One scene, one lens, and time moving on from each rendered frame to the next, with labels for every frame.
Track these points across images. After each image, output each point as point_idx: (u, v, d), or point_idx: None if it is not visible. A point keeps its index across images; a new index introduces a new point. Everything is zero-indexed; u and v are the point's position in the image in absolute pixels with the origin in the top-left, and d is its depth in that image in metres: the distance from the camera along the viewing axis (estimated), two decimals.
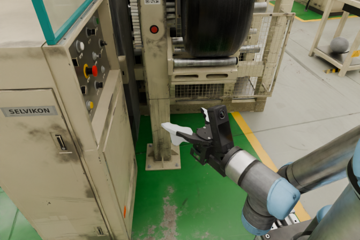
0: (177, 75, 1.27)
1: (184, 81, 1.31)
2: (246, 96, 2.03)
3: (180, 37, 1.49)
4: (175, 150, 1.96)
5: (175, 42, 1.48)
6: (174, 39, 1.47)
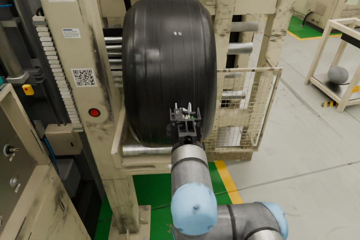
0: (127, 166, 0.99)
1: (138, 171, 1.03)
2: (229, 151, 1.75)
3: None
4: (145, 216, 1.68)
5: None
6: None
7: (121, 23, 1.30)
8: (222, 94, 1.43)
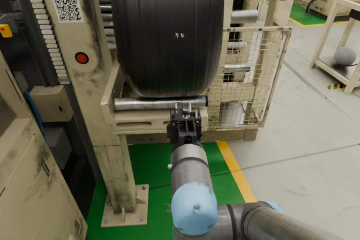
0: (120, 122, 0.88)
1: (132, 130, 0.91)
2: (232, 126, 1.63)
3: None
4: (142, 195, 1.56)
5: None
6: None
7: None
8: (226, 58, 1.31)
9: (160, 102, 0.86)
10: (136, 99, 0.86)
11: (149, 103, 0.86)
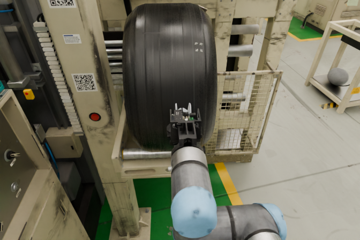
0: (127, 170, 1.00)
1: (138, 175, 1.03)
2: (229, 154, 1.75)
3: None
4: (145, 218, 1.68)
5: None
6: None
7: (121, 27, 1.30)
8: (222, 96, 1.43)
9: (164, 156, 0.99)
10: (142, 154, 0.98)
11: (154, 156, 0.99)
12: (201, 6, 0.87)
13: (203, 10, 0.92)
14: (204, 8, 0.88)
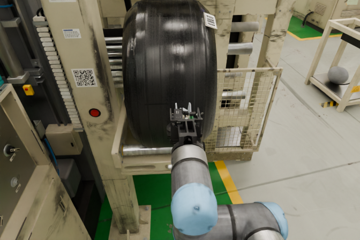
0: (127, 166, 1.00)
1: (138, 171, 1.03)
2: (229, 151, 1.75)
3: None
4: (145, 216, 1.68)
5: None
6: None
7: (121, 23, 1.30)
8: (222, 94, 1.43)
9: None
10: None
11: None
12: (209, 27, 0.71)
13: (212, 16, 0.74)
14: (214, 25, 0.72)
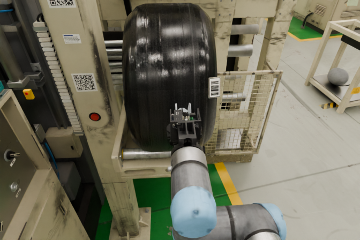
0: (127, 170, 1.00)
1: (138, 175, 1.03)
2: (229, 153, 1.75)
3: None
4: (145, 218, 1.68)
5: None
6: None
7: (121, 27, 1.30)
8: (222, 96, 1.43)
9: (163, 152, 0.98)
10: (142, 149, 0.99)
11: (154, 152, 0.98)
12: (212, 97, 0.70)
13: (217, 80, 0.70)
14: (217, 94, 0.71)
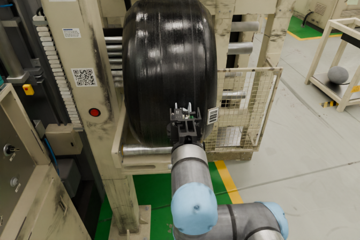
0: (127, 166, 0.99)
1: (138, 171, 1.03)
2: (229, 151, 1.75)
3: None
4: (145, 216, 1.68)
5: None
6: None
7: (121, 23, 1.30)
8: (222, 93, 1.43)
9: (163, 152, 0.99)
10: (142, 150, 0.98)
11: (154, 153, 0.99)
12: (210, 123, 0.76)
13: (216, 110, 0.73)
14: (215, 120, 0.76)
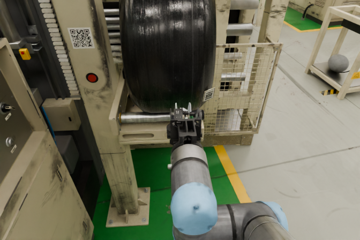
0: (125, 134, 0.98)
1: (136, 141, 1.01)
2: (229, 133, 1.73)
3: None
4: (144, 197, 1.67)
5: None
6: None
7: None
8: (222, 70, 1.42)
9: None
10: (141, 122, 0.99)
11: None
12: (205, 100, 0.83)
13: (212, 90, 0.79)
14: (210, 97, 0.82)
